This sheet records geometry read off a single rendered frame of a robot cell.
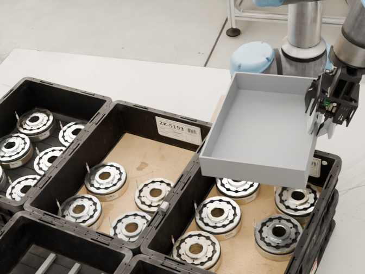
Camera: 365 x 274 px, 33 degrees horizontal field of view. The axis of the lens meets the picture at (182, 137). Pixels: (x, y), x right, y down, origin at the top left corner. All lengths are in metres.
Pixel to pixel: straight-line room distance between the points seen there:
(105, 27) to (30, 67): 1.50
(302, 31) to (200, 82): 0.51
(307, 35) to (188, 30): 1.99
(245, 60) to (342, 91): 0.60
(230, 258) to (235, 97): 0.35
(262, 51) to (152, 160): 0.41
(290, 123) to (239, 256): 0.30
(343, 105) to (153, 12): 2.73
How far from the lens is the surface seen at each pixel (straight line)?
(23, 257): 1.45
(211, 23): 3.57
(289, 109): 1.33
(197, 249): 1.35
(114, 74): 2.09
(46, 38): 3.72
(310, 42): 1.62
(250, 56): 1.65
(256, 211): 1.42
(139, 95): 1.98
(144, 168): 1.55
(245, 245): 1.36
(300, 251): 1.23
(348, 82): 1.10
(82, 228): 1.32
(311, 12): 1.57
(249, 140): 1.26
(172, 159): 1.56
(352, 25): 1.04
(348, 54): 1.06
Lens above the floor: 1.92
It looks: 42 degrees down
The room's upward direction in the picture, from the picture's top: 9 degrees counter-clockwise
